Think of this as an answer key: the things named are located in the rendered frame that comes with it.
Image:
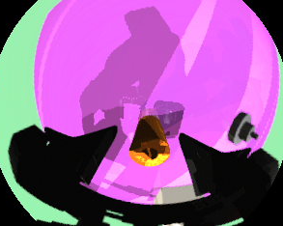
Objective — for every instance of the grey round pedestal with dark shaft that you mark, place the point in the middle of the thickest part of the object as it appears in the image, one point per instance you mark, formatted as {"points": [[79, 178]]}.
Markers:
{"points": [[242, 129]]}

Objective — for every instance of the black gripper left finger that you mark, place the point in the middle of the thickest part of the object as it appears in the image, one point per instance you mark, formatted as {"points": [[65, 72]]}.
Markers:
{"points": [[85, 152]]}

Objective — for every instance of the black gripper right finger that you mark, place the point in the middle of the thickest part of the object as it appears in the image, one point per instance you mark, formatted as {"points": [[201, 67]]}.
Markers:
{"points": [[205, 164]]}

